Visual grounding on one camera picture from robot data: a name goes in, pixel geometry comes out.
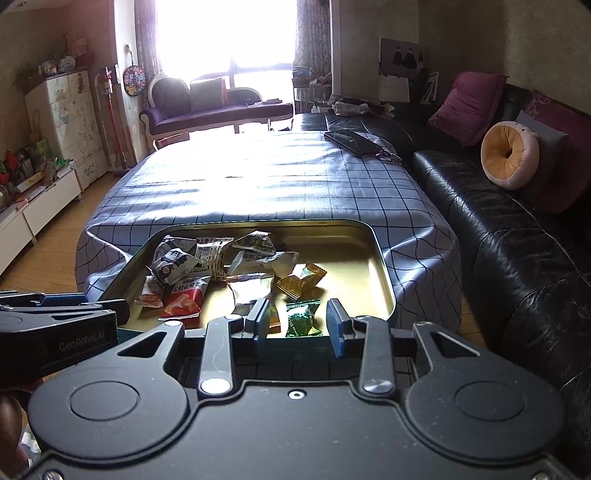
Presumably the green candy packet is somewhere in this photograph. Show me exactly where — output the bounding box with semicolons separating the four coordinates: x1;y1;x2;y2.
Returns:
284;298;323;339

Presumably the framed picture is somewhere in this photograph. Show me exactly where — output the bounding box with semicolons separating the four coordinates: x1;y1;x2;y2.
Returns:
418;71;439;103

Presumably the magenta cushion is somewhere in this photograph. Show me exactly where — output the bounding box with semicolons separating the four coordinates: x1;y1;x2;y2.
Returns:
427;71;509;147

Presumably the round colourful wall decoration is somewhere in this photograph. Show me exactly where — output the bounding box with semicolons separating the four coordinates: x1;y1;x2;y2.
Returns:
121;65;145;97

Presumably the large window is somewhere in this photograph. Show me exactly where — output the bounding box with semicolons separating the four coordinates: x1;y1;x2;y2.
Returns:
154;0;298;90

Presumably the olive yellow snack packet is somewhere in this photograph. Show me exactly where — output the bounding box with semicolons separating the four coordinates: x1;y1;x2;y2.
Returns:
195;237;235;281

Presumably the black white snack packet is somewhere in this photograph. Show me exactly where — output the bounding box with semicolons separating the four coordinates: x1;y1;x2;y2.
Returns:
148;248;204;286

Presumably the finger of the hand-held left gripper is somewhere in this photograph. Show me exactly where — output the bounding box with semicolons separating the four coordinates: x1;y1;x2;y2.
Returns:
0;290;88;306
0;299;129;326

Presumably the white red snack packet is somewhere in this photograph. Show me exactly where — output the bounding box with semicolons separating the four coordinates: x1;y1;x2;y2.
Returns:
159;272;213;320

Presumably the metal keyring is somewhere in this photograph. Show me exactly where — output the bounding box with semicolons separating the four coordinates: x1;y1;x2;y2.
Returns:
365;148;403;164

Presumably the purple chaise longue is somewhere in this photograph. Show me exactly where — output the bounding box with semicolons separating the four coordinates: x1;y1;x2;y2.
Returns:
139;75;295;151

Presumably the grey green cushion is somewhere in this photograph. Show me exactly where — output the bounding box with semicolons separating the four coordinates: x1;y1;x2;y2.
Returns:
189;77;227;113

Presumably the gold candy packet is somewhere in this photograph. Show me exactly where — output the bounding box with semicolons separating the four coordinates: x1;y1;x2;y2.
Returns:
276;261;328;301

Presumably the red stick vacuum cleaner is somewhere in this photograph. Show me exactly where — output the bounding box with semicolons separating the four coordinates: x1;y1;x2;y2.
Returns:
98;67;130;178

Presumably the pile of plastic bags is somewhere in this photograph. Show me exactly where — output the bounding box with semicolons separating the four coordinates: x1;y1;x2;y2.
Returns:
327;93;397;116

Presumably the patterned curtain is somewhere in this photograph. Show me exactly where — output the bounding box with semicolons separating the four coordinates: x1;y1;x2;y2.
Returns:
295;0;332;70
133;0;160;79

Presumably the white low cabinet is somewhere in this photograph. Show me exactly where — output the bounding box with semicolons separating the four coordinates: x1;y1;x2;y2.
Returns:
0;168;84;273

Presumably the person's left hand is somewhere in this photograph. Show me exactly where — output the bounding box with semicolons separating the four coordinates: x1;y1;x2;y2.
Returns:
0;392;28;478

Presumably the gold tin tray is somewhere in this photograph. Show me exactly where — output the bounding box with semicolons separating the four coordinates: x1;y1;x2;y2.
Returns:
99;219;397;342

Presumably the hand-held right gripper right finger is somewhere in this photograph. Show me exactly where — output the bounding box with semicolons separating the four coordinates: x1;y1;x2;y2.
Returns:
325;299;478;397

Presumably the white orange snack packet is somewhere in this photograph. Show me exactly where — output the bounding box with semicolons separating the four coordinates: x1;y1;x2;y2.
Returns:
134;274;164;309

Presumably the yellow donut cushion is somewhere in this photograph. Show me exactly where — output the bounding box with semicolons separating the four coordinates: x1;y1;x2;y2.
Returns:
480;121;540;191

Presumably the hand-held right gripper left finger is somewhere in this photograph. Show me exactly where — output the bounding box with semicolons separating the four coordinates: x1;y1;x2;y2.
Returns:
116;298;271;398

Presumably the wall poster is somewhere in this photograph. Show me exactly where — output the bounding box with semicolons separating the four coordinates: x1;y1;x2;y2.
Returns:
379;38;426;75

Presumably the pile of toys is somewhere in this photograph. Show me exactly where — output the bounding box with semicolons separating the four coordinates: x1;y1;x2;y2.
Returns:
39;34;90;77

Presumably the black leather sofa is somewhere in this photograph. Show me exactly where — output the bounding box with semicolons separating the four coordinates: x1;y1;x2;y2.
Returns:
292;83;591;444

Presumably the white cartoon print cabinet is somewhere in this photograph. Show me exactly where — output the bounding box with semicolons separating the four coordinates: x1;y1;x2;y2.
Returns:
24;69;109;190

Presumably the blue checked tablecloth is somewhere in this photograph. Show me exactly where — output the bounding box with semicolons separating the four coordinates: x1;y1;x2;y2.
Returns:
75;129;462;335

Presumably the white paper gift bag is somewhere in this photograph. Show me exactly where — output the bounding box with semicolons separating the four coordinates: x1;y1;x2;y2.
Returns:
378;75;411;103

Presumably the dark red patterned cushion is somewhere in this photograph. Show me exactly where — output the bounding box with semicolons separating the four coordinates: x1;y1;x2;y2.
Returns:
524;90;591;215

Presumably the clutter of books and toys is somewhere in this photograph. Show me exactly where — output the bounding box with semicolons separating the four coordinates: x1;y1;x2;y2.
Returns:
0;138;75;215

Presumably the black long pouch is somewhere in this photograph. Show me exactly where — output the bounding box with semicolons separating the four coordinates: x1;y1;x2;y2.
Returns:
323;129;382;158

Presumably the cluttered white rack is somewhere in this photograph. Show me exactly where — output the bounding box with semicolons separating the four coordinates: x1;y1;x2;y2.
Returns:
291;65;334;114

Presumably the white green snack packet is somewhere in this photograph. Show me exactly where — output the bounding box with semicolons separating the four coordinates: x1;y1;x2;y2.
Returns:
232;231;278;254
226;249;300;280

